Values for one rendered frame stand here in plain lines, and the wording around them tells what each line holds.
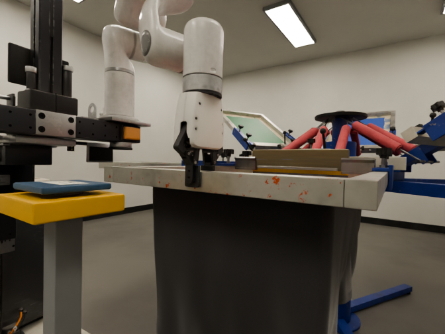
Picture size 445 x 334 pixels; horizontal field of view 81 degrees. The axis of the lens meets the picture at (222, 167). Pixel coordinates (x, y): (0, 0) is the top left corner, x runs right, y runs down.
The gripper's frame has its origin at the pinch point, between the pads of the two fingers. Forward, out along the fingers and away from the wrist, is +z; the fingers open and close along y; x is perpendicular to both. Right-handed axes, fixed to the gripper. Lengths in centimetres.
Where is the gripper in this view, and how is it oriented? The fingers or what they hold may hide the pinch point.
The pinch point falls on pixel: (200, 175)
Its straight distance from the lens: 49.9
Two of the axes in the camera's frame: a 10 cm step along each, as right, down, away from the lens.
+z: -0.3, 10.0, 0.3
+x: 8.3, 0.4, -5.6
